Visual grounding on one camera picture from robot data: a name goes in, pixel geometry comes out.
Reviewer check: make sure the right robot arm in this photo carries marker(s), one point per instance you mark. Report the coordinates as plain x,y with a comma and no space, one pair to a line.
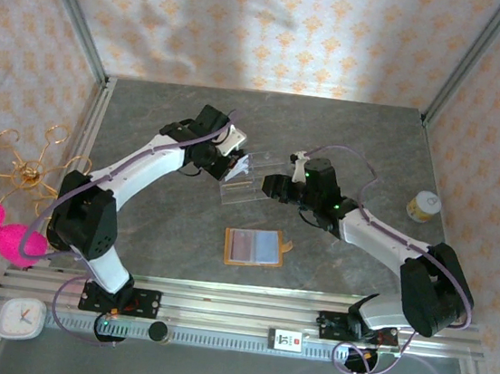
385,240

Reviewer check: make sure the white label tag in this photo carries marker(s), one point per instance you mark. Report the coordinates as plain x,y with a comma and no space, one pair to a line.
286,340

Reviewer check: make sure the aluminium frame post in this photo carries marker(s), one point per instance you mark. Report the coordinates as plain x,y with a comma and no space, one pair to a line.
467,63
78,20

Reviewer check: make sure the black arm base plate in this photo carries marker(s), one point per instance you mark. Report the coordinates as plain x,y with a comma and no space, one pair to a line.
329,325
149,303

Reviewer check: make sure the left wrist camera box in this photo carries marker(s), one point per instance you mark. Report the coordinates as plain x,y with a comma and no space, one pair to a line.
233,139

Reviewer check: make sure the aluminium side rail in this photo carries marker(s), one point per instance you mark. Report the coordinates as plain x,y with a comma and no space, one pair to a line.
87,139

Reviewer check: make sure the white silver card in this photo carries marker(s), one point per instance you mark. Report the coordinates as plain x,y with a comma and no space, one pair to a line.
240,170

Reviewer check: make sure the clear acrylic card stand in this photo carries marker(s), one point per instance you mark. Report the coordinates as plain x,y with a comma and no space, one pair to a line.
256,169

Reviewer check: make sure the aluminium mounting rail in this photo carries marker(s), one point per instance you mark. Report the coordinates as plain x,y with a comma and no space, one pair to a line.
239,309

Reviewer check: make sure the pale blue card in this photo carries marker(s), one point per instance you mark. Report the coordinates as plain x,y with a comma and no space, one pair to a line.
267,248

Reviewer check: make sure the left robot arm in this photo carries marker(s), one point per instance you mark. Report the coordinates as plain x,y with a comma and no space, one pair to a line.
142,169

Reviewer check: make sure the white square clock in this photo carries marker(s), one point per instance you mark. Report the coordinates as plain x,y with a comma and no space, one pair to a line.
20,319

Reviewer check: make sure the orange leather card holder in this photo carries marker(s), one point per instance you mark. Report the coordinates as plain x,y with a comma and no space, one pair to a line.
227,262

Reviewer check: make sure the gold card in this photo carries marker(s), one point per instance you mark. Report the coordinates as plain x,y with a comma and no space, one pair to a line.
238,188

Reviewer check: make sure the small yellow white jar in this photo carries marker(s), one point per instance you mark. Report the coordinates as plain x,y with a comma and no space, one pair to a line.
423,207

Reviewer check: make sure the black round knob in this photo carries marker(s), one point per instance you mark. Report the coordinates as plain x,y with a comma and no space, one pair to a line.
158,332

